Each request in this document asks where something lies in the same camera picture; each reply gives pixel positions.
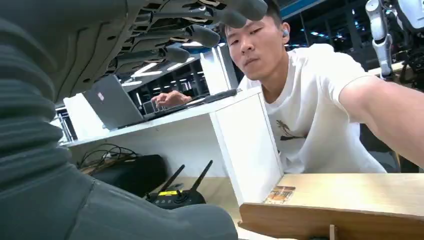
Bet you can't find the grey laptop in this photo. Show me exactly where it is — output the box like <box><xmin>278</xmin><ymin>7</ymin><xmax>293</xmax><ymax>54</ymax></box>
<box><xmin>82</xmin><ymin>74</ymin><xmax>207</xmax><ymax>131</ymax></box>

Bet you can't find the white upright panel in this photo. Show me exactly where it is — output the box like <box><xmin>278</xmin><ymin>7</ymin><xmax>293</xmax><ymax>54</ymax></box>
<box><xmin>199</xmin><ymin>43</ymin><xmax>240</xmax><ymax>96</ymax></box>

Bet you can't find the metal rack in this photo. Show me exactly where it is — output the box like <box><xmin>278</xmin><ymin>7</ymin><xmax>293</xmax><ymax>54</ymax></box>
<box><xmin>52</xmin><ymin>106</ymin><xmax>79</xmax><ymax>144</ymax></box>

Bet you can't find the black remote controller with antennas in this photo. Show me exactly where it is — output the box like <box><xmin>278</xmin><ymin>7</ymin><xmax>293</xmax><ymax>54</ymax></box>
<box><xmin>145</xmin><ymin>159</ymin><xmax>215</xmax><ymax>211</ymax></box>

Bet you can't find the patterned yellow card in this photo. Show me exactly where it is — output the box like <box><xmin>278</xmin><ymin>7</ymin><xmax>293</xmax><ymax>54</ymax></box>
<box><xmin>262</xmin><ymin>185</ymin><xmax>297</xmax><ymax>206</ymax></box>

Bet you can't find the person's right hand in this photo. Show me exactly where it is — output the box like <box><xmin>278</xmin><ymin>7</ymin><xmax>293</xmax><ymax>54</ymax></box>
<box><xmin>151</xmin><ymin>90</ymin><xmax>194</xmax><ymax>110</ymax></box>

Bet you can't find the black bag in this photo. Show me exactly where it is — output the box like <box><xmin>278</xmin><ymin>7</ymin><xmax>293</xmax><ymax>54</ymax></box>
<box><xmin>90</xmin><ymin>153</ymin><xmax>169</xmax><ymax>199</ymax></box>

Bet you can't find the tangled black cable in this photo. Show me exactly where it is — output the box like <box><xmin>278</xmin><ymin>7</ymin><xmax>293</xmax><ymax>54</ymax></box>
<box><xmin>77</xmin><ymin>143</ymin><xmax>141</xmax><ymax>174</ymax></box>

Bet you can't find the black flat device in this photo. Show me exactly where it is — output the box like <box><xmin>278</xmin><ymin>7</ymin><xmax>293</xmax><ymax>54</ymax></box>
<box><xmin>202</xmin><ymin>88</ymin><xmax>239</xmax><ymax>104</ymax></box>

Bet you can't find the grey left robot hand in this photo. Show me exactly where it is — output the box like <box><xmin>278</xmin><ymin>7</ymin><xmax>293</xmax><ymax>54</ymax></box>
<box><xmin>0</xmin><ymin>0</ymin><xmax>269</xmax><ymax>240</ymax></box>

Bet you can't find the person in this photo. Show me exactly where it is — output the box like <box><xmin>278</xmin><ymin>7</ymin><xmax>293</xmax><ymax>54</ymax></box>
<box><xmin>151</xmin><ymin>0</ymin><xmax>424</xmax><ymax>175</ymax></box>

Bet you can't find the ceiling light strip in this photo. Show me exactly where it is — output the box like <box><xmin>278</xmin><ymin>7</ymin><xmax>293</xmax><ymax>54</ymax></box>
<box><xmin>130</xmin><ymin>61</ymin><xmax>164</xmax><ymax>79</ymax></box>
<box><xmin>166</xmin><ymin>56</ymin><xmax>197</xmax><ymax>72</ymax></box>

